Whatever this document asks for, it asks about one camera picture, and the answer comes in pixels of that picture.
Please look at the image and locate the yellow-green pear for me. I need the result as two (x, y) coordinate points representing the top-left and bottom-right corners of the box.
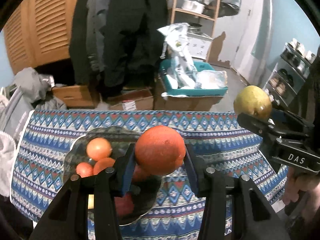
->
(87, 194), (94, 210)

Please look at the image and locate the red apple front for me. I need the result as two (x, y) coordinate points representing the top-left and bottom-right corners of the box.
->
(114, 192), (135, 218)

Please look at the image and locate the red apple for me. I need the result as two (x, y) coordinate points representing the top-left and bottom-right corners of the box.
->
(132, 165), (151, 182)
(114, 192), (135, 218)

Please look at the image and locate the small orange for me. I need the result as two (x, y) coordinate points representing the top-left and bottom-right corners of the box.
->
(135, 126), (186, 176)
(76, 162), (93, 178)

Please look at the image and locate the large orange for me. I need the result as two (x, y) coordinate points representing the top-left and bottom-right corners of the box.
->
(93, 157), (115, 175)

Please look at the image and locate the yellow pear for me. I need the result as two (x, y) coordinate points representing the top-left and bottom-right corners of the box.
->
(233, 85), (272, 121)

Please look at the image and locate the person right hand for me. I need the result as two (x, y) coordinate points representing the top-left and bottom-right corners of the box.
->
(282, 167), (320, 224)

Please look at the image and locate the dark glass scalloped plate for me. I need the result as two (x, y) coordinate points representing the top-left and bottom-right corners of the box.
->
(63, 126), (163, 226)

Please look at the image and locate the patterned blue tablecloth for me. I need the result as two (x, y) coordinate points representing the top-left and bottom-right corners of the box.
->
(10, 110), (287, 239)

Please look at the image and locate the shoe rack with shoes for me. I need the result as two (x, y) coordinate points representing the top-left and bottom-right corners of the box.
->
(263, 38), (316, 109)

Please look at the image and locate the clear plastic bag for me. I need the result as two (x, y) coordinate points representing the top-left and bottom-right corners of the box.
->
(195, 70), (227, 89)

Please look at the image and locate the wooden drawer box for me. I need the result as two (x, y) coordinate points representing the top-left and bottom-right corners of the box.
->
(52, 85), (94, 108)

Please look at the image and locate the grey tote bag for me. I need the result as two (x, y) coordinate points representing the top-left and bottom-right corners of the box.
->
(1, 87), (34, 142)

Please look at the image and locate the teal plastic crate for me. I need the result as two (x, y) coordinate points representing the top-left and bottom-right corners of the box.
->
(159, 60), (228, 98)

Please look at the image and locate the open cardboard box floor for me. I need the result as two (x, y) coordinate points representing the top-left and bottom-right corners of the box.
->
(107, 88), (153, 111)

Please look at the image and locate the white rice bag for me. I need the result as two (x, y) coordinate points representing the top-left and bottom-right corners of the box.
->
(157, 23), (198, 89)

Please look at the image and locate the cardboard box under crate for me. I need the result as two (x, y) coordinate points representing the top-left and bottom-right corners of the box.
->
(153, 77), (223, 112)

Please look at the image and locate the white patterned storage box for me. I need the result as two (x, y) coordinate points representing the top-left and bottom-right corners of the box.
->
(187, 33), (213, 60)

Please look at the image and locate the grey clothes pile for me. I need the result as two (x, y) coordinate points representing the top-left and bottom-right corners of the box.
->
(4, 67), (67, 110)

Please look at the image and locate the steel pot with lid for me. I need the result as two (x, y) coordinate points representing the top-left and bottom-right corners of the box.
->
(188, 23), (202, 34)

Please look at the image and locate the wooden shelf rack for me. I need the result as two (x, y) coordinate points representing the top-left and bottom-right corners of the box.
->
(167, 0), (221, 37)

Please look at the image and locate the white cooking pot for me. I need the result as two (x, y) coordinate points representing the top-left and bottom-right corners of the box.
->
(182, 0), (205, 14)

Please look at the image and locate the wooden louvered wardrobe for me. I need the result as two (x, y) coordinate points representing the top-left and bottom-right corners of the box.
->
(2, 0), (85, 75)

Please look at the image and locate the black hanging coat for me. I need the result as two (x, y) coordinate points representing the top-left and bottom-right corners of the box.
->
(69, 0), (168, 100)

